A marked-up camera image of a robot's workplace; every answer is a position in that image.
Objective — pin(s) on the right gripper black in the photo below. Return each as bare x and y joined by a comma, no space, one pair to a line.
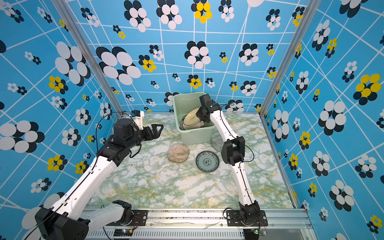
199,113

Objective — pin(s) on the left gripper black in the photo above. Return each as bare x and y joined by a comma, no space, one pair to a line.
155,134

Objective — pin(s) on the beige ceramic plate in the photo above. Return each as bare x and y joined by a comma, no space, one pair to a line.
192,121

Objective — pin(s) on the white plate red green rim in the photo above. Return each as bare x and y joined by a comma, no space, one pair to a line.
181,123

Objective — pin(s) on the blue floral ceramic plate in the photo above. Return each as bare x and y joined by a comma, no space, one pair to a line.
207,161

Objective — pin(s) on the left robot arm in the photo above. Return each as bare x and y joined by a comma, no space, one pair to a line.
63,220

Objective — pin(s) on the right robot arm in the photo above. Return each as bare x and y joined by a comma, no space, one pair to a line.
233,154

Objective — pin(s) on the light green plastic bin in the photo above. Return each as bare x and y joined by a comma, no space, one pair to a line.
183,104

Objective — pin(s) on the clear glass plate near bin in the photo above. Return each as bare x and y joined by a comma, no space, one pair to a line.
217,142

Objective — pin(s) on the pink glass plate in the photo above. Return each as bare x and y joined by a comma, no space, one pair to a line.
178,153

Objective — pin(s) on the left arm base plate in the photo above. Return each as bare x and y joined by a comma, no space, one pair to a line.
136,218

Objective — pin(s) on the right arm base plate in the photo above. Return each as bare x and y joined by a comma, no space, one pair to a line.
235,219

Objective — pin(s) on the aluminium front rail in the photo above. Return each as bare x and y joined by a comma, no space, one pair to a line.
208,224

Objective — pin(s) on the right aluminium corner post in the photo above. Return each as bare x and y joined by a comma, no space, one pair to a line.
287,59

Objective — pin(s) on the aluminium corner post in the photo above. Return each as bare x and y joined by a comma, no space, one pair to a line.
64,11
287,59

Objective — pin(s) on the left aluminium corner post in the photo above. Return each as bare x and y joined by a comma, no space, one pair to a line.
64,11

